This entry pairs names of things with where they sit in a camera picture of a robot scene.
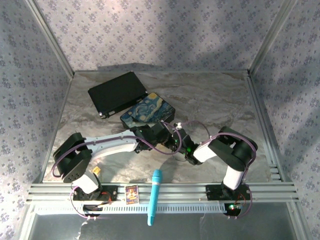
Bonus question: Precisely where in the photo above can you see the aluminium frame rail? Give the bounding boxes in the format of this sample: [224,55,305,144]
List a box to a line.
[26,182,300,204]

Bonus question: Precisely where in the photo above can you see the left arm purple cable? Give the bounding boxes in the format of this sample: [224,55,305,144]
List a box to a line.
[51,134,177,221]

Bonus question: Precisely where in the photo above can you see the black hard case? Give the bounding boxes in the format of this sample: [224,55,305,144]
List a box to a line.
[87,71,147,120]

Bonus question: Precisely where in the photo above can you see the starry night painted box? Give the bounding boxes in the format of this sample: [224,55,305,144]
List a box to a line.
[119,91,176,131]

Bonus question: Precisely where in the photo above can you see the small colourful card box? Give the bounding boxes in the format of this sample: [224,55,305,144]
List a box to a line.
[124,184,140,205]

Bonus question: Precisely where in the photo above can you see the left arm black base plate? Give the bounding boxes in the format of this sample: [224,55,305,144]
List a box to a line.
[71,184,119,202]

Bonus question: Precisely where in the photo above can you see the blue marker pen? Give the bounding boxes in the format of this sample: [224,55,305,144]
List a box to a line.
[146,169,163,227]

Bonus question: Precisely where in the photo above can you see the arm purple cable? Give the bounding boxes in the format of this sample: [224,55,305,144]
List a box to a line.
[51,134,177,221]
[161,120,257,221]

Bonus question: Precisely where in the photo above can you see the white slotted cable duct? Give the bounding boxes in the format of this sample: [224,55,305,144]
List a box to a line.
[32,201,251,216]

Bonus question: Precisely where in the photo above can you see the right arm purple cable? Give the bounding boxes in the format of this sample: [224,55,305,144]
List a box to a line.
[161,120,257,221]

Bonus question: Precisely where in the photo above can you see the aluminium corner post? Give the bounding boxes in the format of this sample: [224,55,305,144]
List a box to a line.
[24,0,76,77]
[247,0,294,76]

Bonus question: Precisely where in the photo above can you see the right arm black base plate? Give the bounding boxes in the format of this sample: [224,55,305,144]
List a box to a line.
[204,184,251,218]

